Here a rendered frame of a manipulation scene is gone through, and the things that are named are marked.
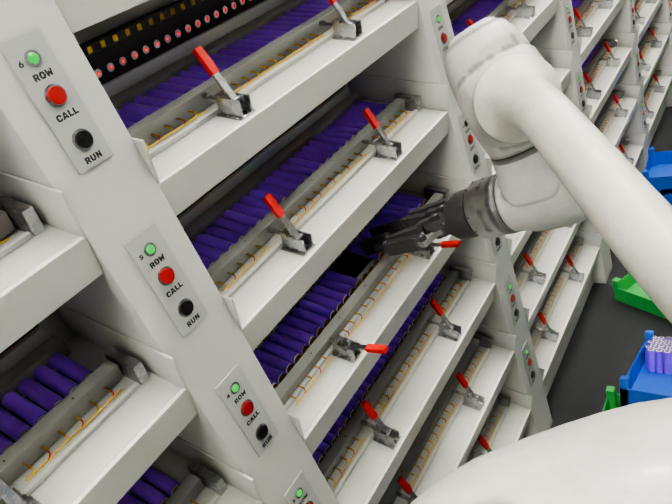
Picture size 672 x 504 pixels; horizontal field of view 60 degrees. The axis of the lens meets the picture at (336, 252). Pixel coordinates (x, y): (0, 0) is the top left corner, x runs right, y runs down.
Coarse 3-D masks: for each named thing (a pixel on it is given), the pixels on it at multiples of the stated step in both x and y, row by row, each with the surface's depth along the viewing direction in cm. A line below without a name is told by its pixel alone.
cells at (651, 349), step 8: (656, 336) 160; (648, 344) 157; (656, 344) 156; (664, 344) 155; (648, 352) 153; (656, 352) 152; (664, 352) 151; (648, 360) 154; (656, 360) 153; (664, 360) 151; (648, 368) 155; (656, 368) 153; (664, 368) 152
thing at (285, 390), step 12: (384, 264) 101; (372, 276) 99; (384, 276) 101; (360, 288) 97; (372, 288) 98; (348, 300) 95; (360, 300) 95; (348, 312) 93; (336, 324) 91; (324, 336) 90; (348, 336) 91; (312, 348) 88; (324, 348) 89; (300, 360) 86; (312, 360) 86; (300, 372) 85; (288, 384) 83; (312, 384) 84; (288, 396) 83
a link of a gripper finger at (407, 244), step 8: (392, 240) 94; (400, 240) 92; (408, 240) 90; (416, 240) 89; (424, 240) 88; (392, 248) 94; (400, 248) 93; (408, 248) 92; (416, 248) 91; (424, 248) 88
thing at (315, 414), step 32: (416, 192) 122; (448, 192) 116; (416, 256) 105; (448, 256) 110; (384, 288) 100; (416, 288) 100; (384, 320) 94; (320, 384) 85; (352, 384) 87; (320, 416) 81
